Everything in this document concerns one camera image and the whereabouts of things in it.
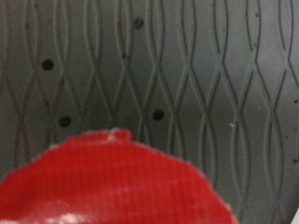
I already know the red-lidded white coffee pod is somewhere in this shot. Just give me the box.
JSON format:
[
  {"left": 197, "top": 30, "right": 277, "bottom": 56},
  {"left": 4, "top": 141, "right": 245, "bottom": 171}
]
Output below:
[{"left": 0, "top": 127, "right": 241, "bottom": 224}]

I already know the white two-tier turntable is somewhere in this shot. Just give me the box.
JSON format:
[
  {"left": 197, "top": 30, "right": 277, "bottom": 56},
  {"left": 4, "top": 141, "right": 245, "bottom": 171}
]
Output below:
[{"left": 0, "top": 0, "right": 299, "bottom": 224}]

